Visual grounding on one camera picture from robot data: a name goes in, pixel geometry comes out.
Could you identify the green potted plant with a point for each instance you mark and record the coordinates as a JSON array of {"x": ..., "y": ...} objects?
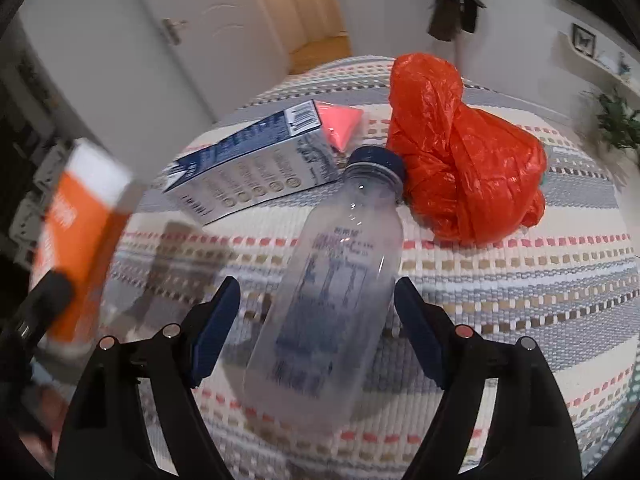
[{"x": 617, "y": 120}]

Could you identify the low white wall shelf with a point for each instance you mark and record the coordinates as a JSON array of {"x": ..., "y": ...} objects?
[{"x": 610, "y": 72}]

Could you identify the striped woven table cloth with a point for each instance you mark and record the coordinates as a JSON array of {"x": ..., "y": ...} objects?
[{"x": 525, "y": 300}]

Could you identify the pink paper wrapper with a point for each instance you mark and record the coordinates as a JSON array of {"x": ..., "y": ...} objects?
[{"x": 340, "y": 122}]

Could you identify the dark hanging pouch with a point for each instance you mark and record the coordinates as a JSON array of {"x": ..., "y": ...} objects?
[{"x": 472, "y": 12}]

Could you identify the brown hanging bag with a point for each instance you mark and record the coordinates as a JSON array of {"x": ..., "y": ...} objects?
[{"x": 445, "y": 17}]

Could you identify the small vase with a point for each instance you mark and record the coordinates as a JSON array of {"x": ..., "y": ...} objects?
[{"x": 623, "y": 64}]

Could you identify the clear plastic bottle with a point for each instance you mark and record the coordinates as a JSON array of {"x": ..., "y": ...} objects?
[{"x": 330, "y": 285}]

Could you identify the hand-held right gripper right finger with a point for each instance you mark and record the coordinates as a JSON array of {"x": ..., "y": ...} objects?
[{"x": 420, "y": 330}]

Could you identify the white door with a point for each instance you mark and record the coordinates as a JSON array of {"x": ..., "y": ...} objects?
[{"x": 225, "y": 35}]

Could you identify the orange paper cup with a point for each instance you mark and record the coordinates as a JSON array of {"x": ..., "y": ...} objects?
[{"x": 75, "y": 230}]

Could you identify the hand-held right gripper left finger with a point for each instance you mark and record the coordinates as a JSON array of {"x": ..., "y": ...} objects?
[{"x": 215, "y": 330}]

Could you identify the framed butterfly picture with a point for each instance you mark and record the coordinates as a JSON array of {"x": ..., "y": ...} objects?
[{"x": 583, "y": 39}]

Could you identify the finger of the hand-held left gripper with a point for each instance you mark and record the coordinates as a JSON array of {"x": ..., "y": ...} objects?
[{"x": 45, "y": 305}]

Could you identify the red plastic bag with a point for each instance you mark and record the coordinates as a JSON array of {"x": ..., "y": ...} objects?
[{"x": 460, "y": 170}]

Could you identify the large blue milk carton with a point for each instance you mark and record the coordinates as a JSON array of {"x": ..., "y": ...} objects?
[{"x": 250, "y": 175}]

